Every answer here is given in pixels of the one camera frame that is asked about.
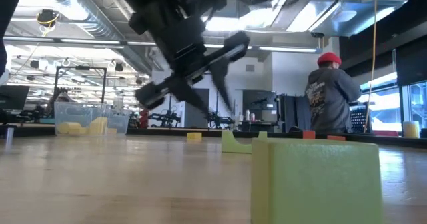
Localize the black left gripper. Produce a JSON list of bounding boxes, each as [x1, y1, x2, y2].
[[135, 15, 250, 117]]

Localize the green arch block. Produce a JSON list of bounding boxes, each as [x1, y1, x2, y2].
[[221, 130, 268, 155]]

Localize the grey door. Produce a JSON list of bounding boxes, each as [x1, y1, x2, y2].
[[185, 88, 210, 129]]

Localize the red background object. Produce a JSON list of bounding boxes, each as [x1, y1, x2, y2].
[[139, 108, 149, 129]]

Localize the dark curtain panel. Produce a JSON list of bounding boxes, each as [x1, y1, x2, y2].
[[278, 93, 310, 134]]

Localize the long ceiling light bar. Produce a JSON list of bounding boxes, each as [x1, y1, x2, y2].
[[0, 36, 323, 54]]

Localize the person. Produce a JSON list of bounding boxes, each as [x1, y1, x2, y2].
[[304, 51, 363, 135]]

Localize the clear plastic bin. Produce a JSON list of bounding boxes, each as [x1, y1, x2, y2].
[[53, 101, 131, 137]]

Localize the green cube block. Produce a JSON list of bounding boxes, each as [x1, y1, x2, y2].
[[250, 137, 384, 224]]

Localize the black perforated rack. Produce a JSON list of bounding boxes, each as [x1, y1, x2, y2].
[[348, 102, 372, 134]]

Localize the red bar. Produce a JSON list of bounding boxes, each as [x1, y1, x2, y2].
[[371, 129, 400, 137]]

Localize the black monitor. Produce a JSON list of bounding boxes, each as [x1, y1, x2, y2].
[[0, 85, 31, 111]]

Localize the pale yellow roll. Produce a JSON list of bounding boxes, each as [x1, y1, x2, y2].
[[402, 120, 421, 139]]

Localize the black gantry frame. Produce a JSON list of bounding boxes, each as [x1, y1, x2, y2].
[[54, 65, 108, 105]]

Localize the silver round ventilation duct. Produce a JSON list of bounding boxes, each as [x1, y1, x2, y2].
[[28, 0, 164, 75]]

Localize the large metal duct box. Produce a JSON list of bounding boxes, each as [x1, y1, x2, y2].
[[310, 0, 410, 38]]

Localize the yellow ceiling cable reel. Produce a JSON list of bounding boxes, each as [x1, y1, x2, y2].
[[35, 8, 61, 28]]

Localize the yellow hanging cable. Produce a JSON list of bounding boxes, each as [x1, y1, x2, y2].
[[364, 0, 378, 134]]

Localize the small grey post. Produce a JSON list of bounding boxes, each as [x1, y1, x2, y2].
[[5, 127, 15, 148]]

